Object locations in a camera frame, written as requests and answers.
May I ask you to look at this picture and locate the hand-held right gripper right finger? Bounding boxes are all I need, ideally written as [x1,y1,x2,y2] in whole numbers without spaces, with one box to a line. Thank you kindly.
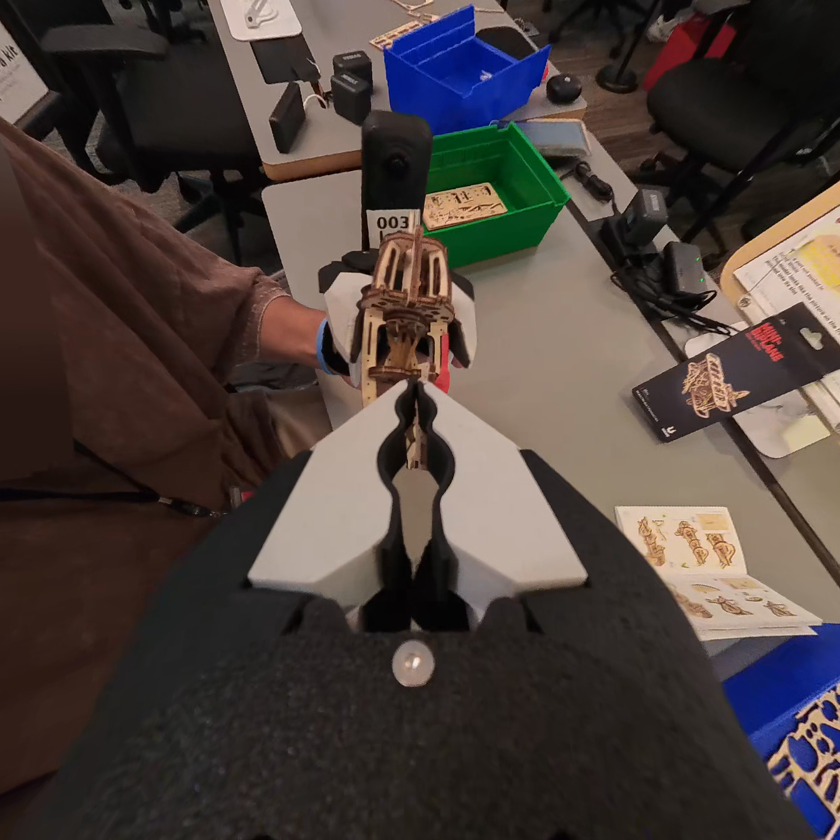
[412,381,588,632]

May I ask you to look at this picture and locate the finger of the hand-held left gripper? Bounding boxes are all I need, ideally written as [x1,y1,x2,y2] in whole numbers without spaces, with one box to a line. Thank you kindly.
[325,272,376,389]
[449,274,479,370]

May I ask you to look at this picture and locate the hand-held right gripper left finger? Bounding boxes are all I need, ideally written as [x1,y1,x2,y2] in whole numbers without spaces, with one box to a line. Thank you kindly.
[248,379,421,632]

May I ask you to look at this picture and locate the wooden model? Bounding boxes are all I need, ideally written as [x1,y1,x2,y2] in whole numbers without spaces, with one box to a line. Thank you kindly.
[357,226,457,471]

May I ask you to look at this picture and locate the person's left forearm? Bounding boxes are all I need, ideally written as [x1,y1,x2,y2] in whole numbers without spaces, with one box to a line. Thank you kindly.
[217,266,329,382]

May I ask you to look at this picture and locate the black model packaging card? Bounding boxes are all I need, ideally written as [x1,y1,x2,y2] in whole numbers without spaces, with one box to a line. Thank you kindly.
[632,302,840,444]

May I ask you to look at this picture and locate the wooden parts sheet with cutouts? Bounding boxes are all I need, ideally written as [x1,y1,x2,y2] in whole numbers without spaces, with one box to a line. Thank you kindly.
[766,682,840,837]

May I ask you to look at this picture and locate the blue plastic bin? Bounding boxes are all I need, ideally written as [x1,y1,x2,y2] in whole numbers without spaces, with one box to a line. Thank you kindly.
[384,5,552,135]

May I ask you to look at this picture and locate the black power bank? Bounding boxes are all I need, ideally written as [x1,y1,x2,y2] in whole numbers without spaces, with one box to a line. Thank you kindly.
[269,82,308,155]

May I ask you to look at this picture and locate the green plastic bin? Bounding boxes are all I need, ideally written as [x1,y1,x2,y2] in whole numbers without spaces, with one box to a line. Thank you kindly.
[423,121,572,269]

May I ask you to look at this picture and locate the black mat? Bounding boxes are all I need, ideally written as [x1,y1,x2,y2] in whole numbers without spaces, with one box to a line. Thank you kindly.
[251,34,322,86]

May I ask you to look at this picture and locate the blue-grey pouch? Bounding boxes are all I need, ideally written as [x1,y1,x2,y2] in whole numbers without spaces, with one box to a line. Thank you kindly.
[518,118,592,158]

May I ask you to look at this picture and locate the black pouch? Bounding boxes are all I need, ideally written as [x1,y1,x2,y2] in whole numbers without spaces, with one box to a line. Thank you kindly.
[476,26,539,60]

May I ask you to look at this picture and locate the instruction booklet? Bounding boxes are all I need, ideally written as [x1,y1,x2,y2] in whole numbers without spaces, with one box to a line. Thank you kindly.
[615,505,823,642]

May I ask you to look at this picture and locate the white desk lamp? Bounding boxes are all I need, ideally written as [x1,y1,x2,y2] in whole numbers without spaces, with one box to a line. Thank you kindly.
[220,0,303,42]

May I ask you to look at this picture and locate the black charger with battery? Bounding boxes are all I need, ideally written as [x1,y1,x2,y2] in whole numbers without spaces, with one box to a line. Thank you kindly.
[600,189,670,263]

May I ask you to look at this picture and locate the black power adapter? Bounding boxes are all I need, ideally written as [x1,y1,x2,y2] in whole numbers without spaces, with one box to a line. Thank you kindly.
[663,241,710,298]

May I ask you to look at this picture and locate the black office chair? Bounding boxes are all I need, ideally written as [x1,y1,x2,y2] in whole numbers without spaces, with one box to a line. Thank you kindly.
[630,0,840,253]
[39,0,263,263]

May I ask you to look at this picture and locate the black stand base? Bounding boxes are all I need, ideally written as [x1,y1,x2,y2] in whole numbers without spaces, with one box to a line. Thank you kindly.
[596,0,651,94]

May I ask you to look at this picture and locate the person's brown shirt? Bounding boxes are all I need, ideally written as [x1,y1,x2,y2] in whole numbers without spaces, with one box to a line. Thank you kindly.
[0,118,329,795]

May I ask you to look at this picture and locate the blue plastic tray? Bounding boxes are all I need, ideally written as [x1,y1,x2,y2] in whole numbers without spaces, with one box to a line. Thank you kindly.
[722,623,840,840]

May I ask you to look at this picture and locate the red bag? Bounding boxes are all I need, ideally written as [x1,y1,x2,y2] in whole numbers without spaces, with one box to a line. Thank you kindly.
[643,13,736,93]

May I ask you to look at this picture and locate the printed paper document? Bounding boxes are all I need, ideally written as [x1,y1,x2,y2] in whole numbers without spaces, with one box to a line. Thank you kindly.
[734,206,840,342]

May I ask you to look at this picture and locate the black and white poster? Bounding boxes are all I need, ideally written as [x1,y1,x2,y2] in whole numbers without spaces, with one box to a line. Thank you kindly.
[0,23,50,126]

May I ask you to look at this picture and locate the black cables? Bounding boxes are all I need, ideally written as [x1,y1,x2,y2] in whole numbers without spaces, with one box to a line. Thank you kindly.
[610,259,746,336]

